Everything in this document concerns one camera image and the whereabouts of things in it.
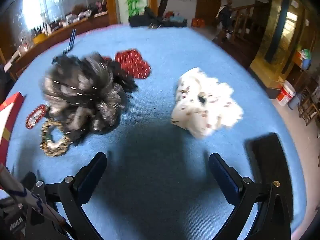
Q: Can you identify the orange bag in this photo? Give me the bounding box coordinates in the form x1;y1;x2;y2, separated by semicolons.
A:
191;17;206;28

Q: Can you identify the red dotted scrunchie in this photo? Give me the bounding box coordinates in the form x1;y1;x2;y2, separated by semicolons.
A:
114;49;152;80

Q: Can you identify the white red bucket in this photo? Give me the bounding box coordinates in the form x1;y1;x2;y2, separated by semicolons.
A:
277;80;297;107

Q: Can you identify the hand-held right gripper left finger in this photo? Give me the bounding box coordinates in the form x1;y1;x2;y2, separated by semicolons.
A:
25;152;108;240

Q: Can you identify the black bag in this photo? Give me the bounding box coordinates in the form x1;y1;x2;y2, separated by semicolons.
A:
129;0;188;28

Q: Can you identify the dark hung jacket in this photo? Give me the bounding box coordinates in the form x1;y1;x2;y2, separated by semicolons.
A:
216;0;235;30

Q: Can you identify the grey black organza scrunchie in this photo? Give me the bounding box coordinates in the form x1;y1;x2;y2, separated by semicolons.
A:
40;52;128;145

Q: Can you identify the red gift box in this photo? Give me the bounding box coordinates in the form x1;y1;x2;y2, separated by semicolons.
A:
0;92;26;167

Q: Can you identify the large glass partition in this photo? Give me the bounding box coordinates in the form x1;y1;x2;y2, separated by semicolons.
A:
5;0;108;45

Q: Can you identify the wooden stair railing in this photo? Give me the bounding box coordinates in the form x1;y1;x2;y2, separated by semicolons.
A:
212;1;270;68

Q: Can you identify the green white bag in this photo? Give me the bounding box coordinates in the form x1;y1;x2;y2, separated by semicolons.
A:
296;49;312;70

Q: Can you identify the cluttered wooden counter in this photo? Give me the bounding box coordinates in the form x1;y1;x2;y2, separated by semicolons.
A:
0;10;112;80

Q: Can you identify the grey bucket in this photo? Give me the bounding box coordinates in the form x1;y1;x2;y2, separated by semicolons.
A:
287;93;302;111

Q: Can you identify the wooden chair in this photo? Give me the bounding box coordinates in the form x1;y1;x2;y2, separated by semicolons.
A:
297;85;320;127

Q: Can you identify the grey patterned strap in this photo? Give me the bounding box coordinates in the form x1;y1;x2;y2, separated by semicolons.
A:
0;164;68;229

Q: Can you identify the brass framed door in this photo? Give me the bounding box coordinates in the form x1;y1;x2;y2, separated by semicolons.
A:
250;0;315;90

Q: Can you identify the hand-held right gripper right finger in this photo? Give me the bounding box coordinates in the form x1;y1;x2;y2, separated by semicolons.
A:
208;152;292;240

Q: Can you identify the red white scrunchie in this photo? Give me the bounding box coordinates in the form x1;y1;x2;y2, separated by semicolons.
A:
25;104;50;130

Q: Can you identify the white dotted scrunchie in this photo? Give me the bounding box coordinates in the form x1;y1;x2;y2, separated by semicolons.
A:
170;67;245;139

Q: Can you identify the yellow box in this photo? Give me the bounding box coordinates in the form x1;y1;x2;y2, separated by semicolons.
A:
32;34;49;45

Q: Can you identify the blue striped bolo tie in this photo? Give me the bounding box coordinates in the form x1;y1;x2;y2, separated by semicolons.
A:
62;28;77;55

